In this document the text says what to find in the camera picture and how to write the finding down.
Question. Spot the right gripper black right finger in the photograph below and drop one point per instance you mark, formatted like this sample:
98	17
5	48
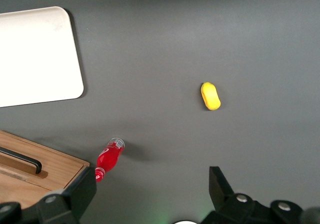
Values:
240	209

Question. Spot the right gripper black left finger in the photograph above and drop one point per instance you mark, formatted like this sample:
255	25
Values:
62	206

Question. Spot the red coke bottle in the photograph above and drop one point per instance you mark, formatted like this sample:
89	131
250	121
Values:
108	159

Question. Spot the white rectangular tray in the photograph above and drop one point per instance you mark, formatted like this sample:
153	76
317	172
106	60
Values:
37	56

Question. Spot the yellow oval toy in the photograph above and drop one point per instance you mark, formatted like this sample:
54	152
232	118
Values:
210	96

